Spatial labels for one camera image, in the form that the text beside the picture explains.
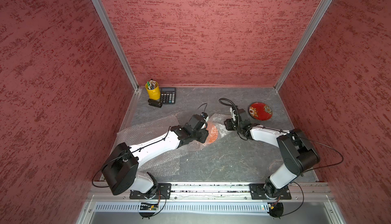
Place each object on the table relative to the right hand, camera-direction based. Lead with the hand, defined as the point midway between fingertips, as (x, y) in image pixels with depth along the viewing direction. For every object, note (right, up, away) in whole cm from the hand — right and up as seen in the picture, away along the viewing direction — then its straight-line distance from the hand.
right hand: (227, 124), depth 96 cm
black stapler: (-51, +13, +13) cm, 54 cm away
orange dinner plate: (-10, -6, -4) cm, 12 cm away
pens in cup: (-51, +27, +4) cm, 57 cm away
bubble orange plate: (-5, +2, +4) cm, 7 cm away
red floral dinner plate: (+26, +8, +12) cm, 30 cm away
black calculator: (-42, +19, +17) cm, 49 cm away
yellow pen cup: (-51, +20, +11) cm, 56 cm away
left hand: (-15, -4, -13) cm, 20 cm away
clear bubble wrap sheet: (-36, -21, -13) cm, 44 cm away
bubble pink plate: (-50, -3, -1) cm, 50 cm away
